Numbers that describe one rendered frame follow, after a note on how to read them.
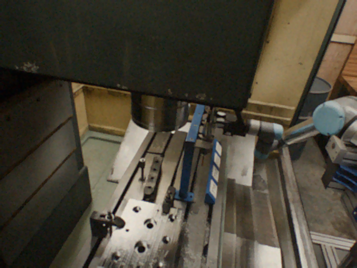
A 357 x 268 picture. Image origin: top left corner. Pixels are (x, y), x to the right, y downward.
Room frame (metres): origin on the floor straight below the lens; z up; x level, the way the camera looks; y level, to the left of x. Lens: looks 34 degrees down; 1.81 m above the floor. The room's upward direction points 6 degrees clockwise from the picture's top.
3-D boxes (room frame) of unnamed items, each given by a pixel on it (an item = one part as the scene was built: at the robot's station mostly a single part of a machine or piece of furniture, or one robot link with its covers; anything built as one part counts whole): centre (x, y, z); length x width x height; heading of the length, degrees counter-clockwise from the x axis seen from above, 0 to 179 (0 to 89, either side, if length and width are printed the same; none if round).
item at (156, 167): (0.91, 0.09, 0.93); 0.26 x 0.05 x 0.06; 177
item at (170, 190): (0.73, 0.01, 0.97); 0.13 x 0.03 x 0.15; 172
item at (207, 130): (0.90, -0.12, 1.26); 0.04 x 0.04 x 0.07
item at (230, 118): (1.10, -0.28, 1.17); 0.12 x 0.08 x 0.09; 82
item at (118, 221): (0.61, 0.22, 0.97); 0.13 x 0.03 x 0.15; 82
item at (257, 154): (1.09, -0.44, 1.07); 0.11 x 0.08 x 0.11; 126
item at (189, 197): (0.85, -0.05, 1.05); 0.10 x 0.05 x 0.30; 82
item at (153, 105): (0.62, 0.05, 1.51); 0.16 x 0.16 x 0.12
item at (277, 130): (1.07, -0.43, 1.17); 0.11 x 0.08 x 0.09; 82
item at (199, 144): (0.84, -0.11, 1.21); 0.07 x 0.05 x 0.01; 82
